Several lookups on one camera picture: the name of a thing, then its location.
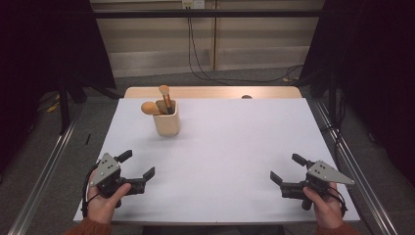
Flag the metal floor rail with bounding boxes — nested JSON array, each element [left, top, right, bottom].
[[314, 101, 399, 235], [8, 104, 84, 235]]

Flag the beige wooden brush holder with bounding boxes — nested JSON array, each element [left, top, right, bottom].
[[152, 99, 181, 137]]

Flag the black curtain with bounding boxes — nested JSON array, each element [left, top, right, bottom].
[[0, 0, 116, 174], [298, 0, 415, 187]]

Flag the black horizontal bar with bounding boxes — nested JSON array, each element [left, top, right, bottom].
[[92, 9, 322, 19]]

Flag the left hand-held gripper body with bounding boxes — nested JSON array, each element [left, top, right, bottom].
[[89, 152, 146, 209]]

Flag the black cables beside rail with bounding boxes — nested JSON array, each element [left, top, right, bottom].
[[321, 94, 346, 155]]

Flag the person's right hand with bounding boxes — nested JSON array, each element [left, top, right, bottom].
[[302, 182, 344, 229]]

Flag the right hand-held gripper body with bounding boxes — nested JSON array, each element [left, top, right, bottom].
[[280, 160, 355, 211]]

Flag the left hand-held gripper cable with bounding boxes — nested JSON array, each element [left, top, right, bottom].
[[81, 162, 100, 218]]

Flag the large fluffy makeup brush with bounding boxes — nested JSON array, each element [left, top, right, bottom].
[[140, 101, 164, 117]]

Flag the white table mat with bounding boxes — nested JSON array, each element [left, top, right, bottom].
[[73, 97, 361, 224]]

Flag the black stand post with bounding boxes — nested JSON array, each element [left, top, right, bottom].
[[327, 70, 337, 126], [58, 74, 71, 135]]

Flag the hand-held gripper cable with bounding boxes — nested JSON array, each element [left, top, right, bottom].
[[327, 187, 348, 218], [81, 162, 100, 218]]

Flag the person's left hand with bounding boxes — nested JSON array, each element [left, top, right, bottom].
[[87, 169, 132, 225]]

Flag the black floor cable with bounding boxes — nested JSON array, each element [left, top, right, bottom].
[[187, 8, 304, 84]]

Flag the small slim makeup brush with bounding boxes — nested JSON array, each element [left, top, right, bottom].
[[159, 84, 174, 116]]

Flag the white wall socket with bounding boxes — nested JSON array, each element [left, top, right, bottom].
[[181, 0, 206, 10]]

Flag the right hand-held gripper cable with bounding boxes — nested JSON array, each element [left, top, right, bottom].
[[327, 187, 348, 218]]

